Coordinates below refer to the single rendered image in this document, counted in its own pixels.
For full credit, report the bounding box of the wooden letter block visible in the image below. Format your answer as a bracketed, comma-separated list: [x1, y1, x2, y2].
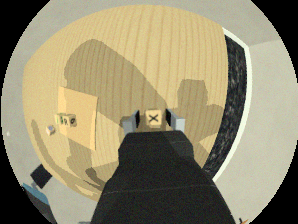
[146, 108, 161, 125]
[62, 114, 77, 127]
[46, 125, 55, 136]
[55, 112, 66, 125]

